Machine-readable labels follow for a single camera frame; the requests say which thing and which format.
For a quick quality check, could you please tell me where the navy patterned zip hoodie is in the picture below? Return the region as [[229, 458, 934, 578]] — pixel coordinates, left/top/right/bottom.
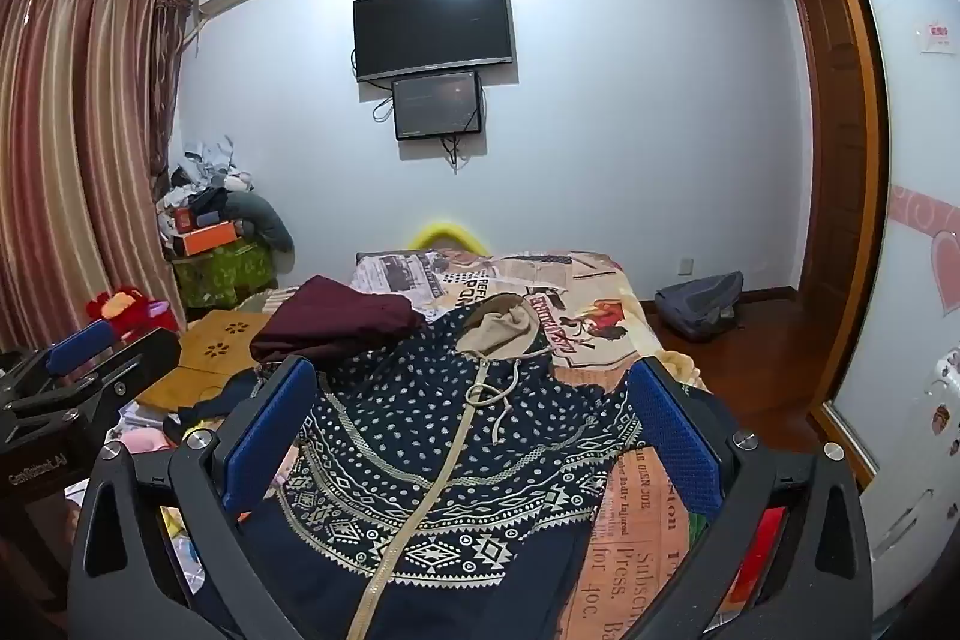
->
[[176, 293, 646, 640]]

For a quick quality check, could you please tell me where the red cloth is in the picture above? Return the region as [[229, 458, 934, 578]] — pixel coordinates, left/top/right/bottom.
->
[[739, 505, 790, 603]]

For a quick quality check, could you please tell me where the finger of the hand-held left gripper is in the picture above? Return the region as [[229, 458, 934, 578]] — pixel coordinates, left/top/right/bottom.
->
[[0, 327, 183, 447], [0, 319, 115, 402]]

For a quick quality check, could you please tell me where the dark cloth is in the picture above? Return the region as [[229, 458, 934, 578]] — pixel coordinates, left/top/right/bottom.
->
[[161, 374, 260, 442]]

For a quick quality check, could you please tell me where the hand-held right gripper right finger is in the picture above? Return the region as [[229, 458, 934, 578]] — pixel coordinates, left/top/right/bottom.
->
[[622, 356, 876, 640]]

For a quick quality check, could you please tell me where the maroon garment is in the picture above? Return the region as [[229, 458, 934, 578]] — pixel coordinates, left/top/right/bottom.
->
[[249, 275, 427, 367]]

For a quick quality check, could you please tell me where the cream fleece blanket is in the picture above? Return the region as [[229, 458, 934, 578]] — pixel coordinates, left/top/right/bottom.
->
[[660, 351, 710, 395]]

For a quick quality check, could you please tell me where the grey bundled cloth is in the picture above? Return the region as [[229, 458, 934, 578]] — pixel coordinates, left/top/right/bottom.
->
[[221, 190, 296, 255]]

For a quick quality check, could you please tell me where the red plush toy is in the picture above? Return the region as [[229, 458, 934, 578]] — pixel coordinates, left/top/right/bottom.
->
[[85, 286, 182, 341]]

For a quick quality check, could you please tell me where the brown patterned curtain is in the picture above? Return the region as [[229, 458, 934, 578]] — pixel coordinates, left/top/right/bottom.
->
[[152, 0, 194, 180]]

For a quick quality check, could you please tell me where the pile of clutter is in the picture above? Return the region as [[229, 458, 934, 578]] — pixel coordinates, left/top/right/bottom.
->
[[155, 134, 260, 236]]

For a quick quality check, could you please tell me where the yellow plastic hoop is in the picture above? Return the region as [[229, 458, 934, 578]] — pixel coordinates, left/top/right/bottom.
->
[[409, 220, 488, 255]]

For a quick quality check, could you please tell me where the pink label sticker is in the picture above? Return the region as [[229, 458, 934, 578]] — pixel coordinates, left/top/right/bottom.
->
[[913, 17, 957, 56]]

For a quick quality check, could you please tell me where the wall-mounted black television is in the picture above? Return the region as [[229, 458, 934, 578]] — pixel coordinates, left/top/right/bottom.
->
[[352, 0, 516, 84]]

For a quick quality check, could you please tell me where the striped red curtain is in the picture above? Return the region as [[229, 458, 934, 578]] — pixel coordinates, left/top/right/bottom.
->
[[0, 0, 181, 357]]

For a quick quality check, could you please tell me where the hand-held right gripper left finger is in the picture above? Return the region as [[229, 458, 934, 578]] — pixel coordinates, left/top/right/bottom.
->
[[67, 355, 317, 640]]

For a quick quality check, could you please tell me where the orange box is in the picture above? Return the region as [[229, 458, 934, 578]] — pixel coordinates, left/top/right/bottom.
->
[[182, 220, 245, 256]]

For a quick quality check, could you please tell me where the small wall-mounted monitor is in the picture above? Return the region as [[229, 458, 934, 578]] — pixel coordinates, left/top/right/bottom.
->
[[391, 71, 482, 142]]

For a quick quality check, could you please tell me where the brown wooden door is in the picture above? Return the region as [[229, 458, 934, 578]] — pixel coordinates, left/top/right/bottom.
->
[[787, 0, 890, 483]]

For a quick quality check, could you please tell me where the grey backpack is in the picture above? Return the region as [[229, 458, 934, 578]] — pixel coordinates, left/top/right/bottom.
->
[[654, 270, 746, 342]]

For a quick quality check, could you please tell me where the white sliding wardrobe door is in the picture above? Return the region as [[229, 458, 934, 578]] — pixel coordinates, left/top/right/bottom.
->
[[810, 0, 960, 618]]

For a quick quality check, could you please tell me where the printed newspaper-style blanket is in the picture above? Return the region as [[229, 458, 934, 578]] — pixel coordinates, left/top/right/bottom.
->
[[255, 248, 713, 640]]

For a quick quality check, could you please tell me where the pink plush toy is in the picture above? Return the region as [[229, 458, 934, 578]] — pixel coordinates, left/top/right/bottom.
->
[[112, 426, 170, 461]]

